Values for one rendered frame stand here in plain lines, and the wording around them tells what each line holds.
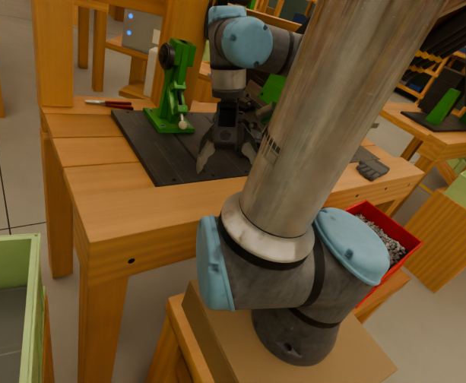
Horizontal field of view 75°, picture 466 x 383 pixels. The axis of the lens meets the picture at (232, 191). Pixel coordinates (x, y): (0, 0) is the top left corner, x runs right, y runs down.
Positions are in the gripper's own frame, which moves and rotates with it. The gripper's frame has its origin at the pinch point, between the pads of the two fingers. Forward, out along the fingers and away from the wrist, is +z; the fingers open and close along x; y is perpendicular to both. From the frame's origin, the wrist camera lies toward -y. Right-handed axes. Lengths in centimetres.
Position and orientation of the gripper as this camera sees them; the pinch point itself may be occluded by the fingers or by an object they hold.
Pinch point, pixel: (228, 176)
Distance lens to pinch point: 74.2
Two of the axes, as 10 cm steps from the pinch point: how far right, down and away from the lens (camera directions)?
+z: 0.0, 8.7, 4.9
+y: 0.4, -4.9, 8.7
